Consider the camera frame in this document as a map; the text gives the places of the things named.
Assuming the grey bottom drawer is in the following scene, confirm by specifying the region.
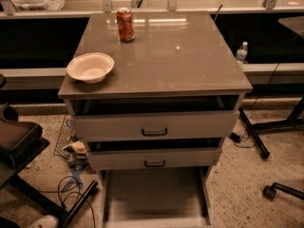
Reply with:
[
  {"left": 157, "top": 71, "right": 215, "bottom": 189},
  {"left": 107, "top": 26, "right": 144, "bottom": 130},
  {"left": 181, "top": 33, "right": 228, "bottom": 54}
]
[{"left": 100, "top": 167, "right": 213, "bottom": 228}]

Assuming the grey drawer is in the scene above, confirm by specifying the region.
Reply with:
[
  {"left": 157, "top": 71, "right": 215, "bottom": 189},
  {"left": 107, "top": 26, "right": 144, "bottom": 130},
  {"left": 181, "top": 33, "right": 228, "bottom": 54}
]
[
  {"left": 100, "top": 167, "right": 213, "bottom": 228},
  {"left": 87, "top": 147, "right": 221, "bottom": 170},
  {"left": 71, "top": 111, "right": 238, "bottom": 142}
]

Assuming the grey drawer cabinet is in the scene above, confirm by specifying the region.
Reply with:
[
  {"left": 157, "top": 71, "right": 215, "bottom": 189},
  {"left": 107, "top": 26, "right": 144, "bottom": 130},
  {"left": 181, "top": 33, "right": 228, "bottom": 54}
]
[{"left": 57, "top": 10, "right": 254, "bottom": 182}]

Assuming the grey top drawer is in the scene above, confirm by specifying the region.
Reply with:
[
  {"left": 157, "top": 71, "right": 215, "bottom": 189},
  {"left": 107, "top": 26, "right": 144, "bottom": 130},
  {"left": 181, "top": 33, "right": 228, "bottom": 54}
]
[{"left": 71, "top": 111, "right": 238, "bottom": 142}]

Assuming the grey middle drawer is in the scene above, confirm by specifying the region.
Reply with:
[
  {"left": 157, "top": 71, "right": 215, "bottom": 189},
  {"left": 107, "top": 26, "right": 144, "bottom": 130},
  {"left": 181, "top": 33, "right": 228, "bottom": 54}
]
[{"left": 87, "top": 147, "right": 221, "bottom": 170}]

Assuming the white paper bowl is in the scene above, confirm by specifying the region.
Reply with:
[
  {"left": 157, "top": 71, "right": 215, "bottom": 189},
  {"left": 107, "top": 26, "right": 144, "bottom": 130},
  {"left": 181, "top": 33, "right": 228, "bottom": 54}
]
[{"left": 66, "top": 52, "right": 114, "bottom": 84}]

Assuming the crumpled snack wrapper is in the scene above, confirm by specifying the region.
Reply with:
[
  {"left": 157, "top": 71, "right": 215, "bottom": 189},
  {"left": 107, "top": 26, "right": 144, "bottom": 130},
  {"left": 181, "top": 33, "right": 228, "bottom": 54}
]
[{"left": 62, "top": 142, "right": 87, "bottom": 166}]

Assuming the orange soda can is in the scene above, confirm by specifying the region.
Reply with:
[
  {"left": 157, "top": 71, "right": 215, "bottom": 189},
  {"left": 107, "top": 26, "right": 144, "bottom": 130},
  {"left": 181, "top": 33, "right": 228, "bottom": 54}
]
[{"left": 116, "top": 8, "right": 135, "bottom": 42}]

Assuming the clear plastic water bottle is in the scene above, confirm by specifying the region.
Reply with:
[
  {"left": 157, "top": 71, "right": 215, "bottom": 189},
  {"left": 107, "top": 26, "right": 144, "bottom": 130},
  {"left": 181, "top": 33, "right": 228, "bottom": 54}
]
[{"left": 236, "top": 42, "right": 248, "bottom": 63}]

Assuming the black table leg base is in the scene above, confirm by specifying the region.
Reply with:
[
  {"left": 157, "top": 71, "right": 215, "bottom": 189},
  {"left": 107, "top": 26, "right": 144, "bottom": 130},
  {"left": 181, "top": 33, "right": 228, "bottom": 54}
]
[{"left": 239, "top": 97, "right": 304, "bottom": 160}]

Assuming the black chair caster leg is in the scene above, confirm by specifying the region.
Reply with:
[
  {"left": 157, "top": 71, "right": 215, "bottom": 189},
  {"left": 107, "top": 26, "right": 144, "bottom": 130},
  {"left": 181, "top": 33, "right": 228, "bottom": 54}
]
[{"left": 262, "top": 182, "right": 304, "bottom": 200}]

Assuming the black stand foot left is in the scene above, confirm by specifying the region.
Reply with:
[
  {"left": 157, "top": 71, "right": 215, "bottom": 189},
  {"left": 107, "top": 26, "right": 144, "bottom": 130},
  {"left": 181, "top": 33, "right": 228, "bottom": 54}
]
[{"left": 9, "top": 175, "right": 98, "bottom": 228}]

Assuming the black power adapter cable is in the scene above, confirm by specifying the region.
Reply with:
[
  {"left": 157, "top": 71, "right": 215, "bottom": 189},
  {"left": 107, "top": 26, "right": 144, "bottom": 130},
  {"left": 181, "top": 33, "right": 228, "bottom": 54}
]
[{"left": 229, "top": 128, "right": 257, "bottom": 149}]

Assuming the wire mesh basket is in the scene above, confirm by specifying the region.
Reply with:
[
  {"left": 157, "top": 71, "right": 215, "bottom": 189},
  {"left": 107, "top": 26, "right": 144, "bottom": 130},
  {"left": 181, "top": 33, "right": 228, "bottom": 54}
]
[{"left": 54, "top": 115, "right": 78, "bottom": 159}]

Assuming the black cable on floor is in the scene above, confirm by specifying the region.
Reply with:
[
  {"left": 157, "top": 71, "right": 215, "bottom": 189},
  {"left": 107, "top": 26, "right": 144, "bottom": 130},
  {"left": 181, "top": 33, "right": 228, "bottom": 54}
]
[{"left": 37, "top": 175, "right": 97, "bottom": 228}]

